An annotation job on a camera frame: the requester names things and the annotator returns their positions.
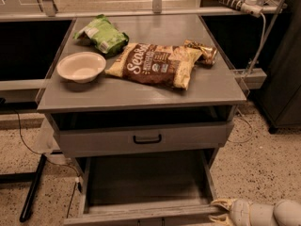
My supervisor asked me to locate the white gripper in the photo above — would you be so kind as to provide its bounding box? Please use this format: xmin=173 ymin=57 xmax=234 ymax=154
xmin=209 ymin=199 xmax=251 ymax=226

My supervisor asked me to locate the grey drawer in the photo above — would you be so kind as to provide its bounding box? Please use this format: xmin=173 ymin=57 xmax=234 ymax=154
xmin=64 ymin=150 xmax=224 ymax=226
xmin=54 ymin=106 xmax=233 ymax=157

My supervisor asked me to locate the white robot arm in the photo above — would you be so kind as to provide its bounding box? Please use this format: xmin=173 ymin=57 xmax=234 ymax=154
xmin=209 ymin=199 xmax=301 ymax=226

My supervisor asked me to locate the grey drawer cabinet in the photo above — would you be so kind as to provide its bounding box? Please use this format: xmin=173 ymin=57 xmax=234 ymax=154
xmin=36 ymin=14 xmax=248 ymax=181

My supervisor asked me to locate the grey top drawer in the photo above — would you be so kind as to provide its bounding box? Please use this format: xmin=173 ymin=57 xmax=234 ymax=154
xmin=54 ymin=106 xmax=233 ymax=157

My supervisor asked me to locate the dark grey cabinet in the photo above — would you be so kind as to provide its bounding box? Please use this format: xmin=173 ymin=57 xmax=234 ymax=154
xmin=255 ymin=0 xmax=301 ymax=134

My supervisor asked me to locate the brown Sensible chip bag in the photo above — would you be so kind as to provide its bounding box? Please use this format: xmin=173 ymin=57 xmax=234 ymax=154
xmin=105 ymin=43 xmax=202 ymax=90

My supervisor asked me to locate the black floor stand leg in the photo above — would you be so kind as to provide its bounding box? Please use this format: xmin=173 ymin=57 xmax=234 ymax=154
xmin=0 ymin=153 xmax=48 ymax=223

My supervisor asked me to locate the white bowl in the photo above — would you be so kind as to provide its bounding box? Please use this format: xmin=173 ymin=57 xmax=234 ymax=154
xmin=56 ymin=52 xmax=106 ymax=83

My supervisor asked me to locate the white power strip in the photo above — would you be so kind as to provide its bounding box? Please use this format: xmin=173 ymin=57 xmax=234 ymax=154
xmin=216 ymin=0 xmax=262 ymax=18

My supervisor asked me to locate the green snack bag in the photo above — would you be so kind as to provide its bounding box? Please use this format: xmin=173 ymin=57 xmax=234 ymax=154
xmin=73 ymin=14 xmax=129 ymax=57

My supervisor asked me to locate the black floor cable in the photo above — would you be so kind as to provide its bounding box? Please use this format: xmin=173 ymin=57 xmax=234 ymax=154
xmin=11 ymin=108 xmax=83 ymax=226

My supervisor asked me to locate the white power cable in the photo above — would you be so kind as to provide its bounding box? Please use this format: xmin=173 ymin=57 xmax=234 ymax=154
xmin=226 ymin=11 xmax=267 ymax=144

